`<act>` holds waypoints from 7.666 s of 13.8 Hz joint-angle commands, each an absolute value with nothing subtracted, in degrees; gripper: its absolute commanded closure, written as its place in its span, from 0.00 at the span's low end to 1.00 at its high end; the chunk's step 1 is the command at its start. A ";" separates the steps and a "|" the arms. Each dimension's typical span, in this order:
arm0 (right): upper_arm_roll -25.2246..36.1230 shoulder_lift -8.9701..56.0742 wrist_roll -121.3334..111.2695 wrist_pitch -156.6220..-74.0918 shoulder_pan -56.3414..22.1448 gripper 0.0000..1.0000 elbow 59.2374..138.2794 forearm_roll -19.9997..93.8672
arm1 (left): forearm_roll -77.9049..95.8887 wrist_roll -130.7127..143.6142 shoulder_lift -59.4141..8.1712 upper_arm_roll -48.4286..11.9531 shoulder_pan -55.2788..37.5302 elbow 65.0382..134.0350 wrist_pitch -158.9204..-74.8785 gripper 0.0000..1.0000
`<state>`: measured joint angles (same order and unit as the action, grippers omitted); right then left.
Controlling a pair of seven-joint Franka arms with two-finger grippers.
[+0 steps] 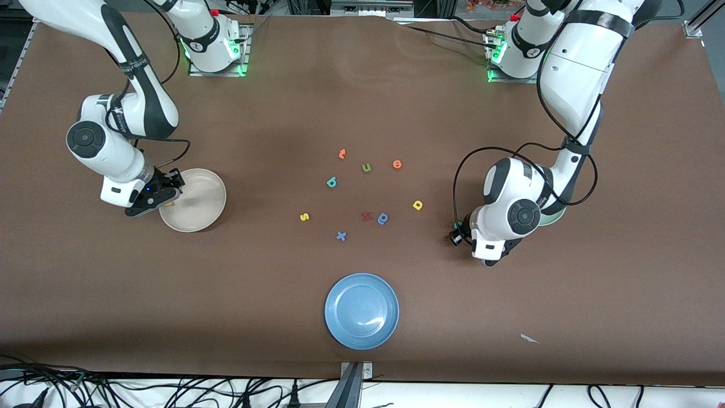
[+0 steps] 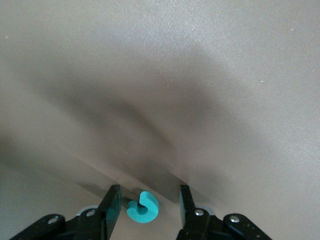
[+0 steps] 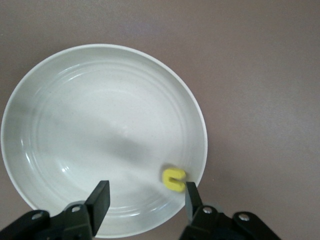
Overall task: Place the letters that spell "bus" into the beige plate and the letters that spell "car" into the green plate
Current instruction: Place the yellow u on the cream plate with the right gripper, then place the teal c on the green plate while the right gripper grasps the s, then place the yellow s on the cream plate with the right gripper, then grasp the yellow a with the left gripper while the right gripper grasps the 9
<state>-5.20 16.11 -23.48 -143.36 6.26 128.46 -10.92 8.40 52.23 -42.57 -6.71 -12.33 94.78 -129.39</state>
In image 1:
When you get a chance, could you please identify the beige plate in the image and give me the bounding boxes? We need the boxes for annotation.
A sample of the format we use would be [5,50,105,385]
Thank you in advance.
[159,168,227,233]

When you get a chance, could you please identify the green plate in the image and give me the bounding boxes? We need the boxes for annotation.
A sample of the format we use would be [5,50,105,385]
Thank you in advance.
[537,205,568,227]

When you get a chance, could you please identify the brown table cover sheet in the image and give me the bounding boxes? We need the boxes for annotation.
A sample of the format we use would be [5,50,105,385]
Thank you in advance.
[0,8,725,389]

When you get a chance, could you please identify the blue plate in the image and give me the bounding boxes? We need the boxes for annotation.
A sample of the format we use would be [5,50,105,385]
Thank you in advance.
[324,273,400,350]

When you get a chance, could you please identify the orange background clutter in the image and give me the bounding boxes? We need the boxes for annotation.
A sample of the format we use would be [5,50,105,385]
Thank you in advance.
[466,0,524,13]

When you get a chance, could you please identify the grey power strip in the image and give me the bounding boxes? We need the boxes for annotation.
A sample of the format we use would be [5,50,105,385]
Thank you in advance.
[330,0,414,18]

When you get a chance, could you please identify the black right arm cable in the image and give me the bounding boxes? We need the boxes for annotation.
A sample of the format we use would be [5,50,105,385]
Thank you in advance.
[105,0,191,171]

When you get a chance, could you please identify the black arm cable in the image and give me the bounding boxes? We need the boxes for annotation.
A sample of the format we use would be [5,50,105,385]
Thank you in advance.
[452,57,599,230]
[105,0,191,171]

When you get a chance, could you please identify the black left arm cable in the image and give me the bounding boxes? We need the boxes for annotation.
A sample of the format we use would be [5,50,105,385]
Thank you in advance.
[452,57,599,230]

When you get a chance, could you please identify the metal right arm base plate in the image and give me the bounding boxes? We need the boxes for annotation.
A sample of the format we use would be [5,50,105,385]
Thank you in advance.
[189,24,253,77]

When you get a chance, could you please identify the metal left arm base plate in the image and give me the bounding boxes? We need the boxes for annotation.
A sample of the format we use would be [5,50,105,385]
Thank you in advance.
[486,31,547,84]

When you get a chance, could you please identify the aluminium profile post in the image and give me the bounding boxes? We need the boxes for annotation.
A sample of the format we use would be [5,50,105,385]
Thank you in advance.
[338,362,374,408]

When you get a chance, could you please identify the aluminium side rail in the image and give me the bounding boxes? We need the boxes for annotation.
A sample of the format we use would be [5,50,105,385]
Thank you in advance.
[0,20,36,114]

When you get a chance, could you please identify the black cable behind table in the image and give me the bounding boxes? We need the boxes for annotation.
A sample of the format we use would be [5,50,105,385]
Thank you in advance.
[391,16,499,52]

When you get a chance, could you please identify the black cable bundle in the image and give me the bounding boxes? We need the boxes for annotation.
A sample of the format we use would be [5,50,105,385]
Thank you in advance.
[0,354,318,408]

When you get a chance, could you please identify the aluminium frame corner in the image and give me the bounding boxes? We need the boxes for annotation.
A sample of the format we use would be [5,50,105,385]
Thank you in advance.
[683,0,725,39]

